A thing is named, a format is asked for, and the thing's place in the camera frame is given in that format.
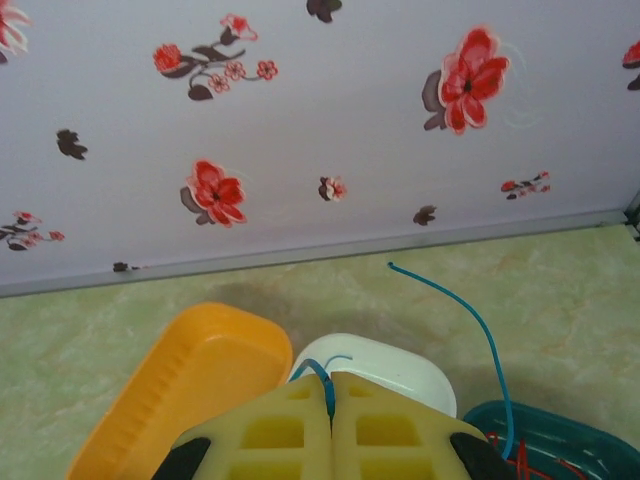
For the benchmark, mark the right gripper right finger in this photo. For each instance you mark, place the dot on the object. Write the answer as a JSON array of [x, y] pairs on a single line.
[[400, 415]]

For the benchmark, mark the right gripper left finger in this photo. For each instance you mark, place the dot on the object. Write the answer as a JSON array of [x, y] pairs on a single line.
[[280, 410]]

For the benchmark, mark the white plastic tub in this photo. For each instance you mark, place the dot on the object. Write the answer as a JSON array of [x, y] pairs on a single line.
[[390, 365]]

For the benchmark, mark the orange plastic tub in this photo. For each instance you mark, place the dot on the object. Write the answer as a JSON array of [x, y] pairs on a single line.
[[200, 360]]

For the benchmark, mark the dark green plastic tub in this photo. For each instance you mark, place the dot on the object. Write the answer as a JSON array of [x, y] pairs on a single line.
[[575, 430]]

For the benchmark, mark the aluminium wall base strip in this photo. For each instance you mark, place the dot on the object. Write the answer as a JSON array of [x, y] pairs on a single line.
[[300, 257]]

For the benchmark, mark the aluminium corner post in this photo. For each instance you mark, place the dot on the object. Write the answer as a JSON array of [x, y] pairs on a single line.
[[634, 210]]

